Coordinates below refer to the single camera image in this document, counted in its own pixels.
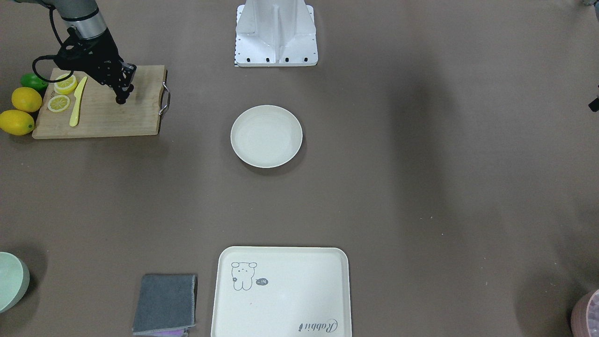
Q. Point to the pink bowl with ice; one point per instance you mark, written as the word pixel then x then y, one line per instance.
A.
pixel 585 316

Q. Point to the round cream plate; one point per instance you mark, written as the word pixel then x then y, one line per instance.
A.
pixel 266 136

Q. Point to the yellow lemon far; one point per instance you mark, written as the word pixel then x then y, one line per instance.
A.
pixel 17 122

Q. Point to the yellow plastic knife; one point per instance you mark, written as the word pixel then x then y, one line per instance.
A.
pixel 78 95

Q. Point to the mint green bowl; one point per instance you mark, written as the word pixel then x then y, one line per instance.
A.
pixel 14 280

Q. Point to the yellow lemon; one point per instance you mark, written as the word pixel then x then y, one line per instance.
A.
pixel 26 99
pixel 17 122

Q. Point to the cream rabbit tray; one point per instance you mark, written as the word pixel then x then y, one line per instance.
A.
pixel 282 292

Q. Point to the grey folded cloth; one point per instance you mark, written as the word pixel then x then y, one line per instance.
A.
pixel 166 305

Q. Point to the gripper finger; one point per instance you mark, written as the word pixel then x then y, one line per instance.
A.
pixel 594 105

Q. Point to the lemon slice two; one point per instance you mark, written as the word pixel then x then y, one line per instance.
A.
pixel 58 103

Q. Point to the green lime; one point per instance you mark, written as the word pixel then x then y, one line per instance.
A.
pixel 32 81

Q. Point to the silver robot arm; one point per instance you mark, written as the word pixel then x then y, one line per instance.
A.
pixel 83 15

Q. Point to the yellow lemon near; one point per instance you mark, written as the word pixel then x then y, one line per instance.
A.
pixel 26 99

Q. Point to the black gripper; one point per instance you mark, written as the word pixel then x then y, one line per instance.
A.
pixel 99 57

